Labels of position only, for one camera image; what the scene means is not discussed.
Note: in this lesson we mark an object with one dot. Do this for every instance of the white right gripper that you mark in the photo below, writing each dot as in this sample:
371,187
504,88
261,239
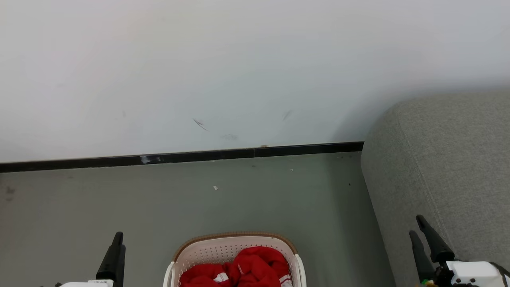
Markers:
474,273

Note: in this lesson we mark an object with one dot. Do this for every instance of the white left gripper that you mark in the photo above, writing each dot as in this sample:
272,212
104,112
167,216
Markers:
85,284

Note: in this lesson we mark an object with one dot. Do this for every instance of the plain red garment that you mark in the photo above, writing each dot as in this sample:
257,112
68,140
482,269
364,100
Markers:
199,277

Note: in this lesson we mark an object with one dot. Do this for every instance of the red garment with white stripes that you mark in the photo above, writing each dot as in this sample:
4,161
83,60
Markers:
261,263

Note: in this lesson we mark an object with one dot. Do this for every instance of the grey fabric sofa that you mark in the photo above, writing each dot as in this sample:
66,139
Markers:
446,159

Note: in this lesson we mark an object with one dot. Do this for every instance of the white perforated basket brown rim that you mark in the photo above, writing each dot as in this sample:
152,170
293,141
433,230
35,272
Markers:
207,251

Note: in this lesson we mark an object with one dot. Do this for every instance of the black wall baseboard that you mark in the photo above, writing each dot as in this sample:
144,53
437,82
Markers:
119,161

